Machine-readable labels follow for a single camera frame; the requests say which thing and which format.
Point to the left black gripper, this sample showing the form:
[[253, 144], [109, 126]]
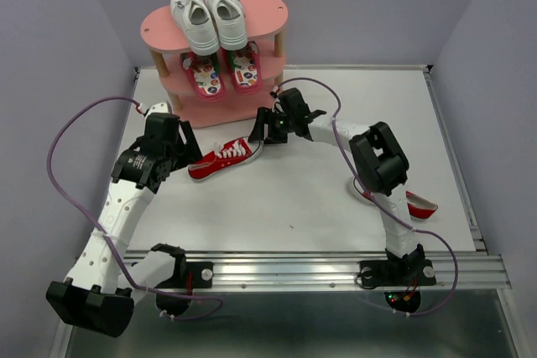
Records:
[[191, 148]]

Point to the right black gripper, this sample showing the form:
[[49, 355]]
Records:
[[264, 116]]

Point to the red canvas sneaker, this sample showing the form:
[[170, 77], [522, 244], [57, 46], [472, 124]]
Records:
[[419, 208], [225, 156]]

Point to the pink patterned flip-flop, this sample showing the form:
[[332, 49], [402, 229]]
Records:
[[244, 68], [204, 75]]

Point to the white sneaker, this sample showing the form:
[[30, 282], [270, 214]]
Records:
[[194, 20], [229, 19]]

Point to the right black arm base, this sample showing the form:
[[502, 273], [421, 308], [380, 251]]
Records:
[[401, 276]]

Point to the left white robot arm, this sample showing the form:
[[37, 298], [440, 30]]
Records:
[[95, 294]]

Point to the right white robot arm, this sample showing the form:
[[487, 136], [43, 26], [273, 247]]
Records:
[[378, 162]]

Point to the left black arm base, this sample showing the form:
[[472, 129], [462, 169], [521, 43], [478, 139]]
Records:
[[184, 275]]

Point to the pink three-tier shoe shelf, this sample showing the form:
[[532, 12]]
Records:
[[265, 23]]

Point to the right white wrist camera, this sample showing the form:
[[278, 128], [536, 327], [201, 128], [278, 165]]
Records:
[[277, 104]]

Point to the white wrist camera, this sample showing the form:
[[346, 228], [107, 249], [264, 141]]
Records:
[[159, 107], [277, 104]]

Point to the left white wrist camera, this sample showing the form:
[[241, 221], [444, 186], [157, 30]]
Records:
[[159, 107]]

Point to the aluminium front rail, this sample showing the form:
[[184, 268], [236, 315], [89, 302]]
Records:
[[265, 272]]

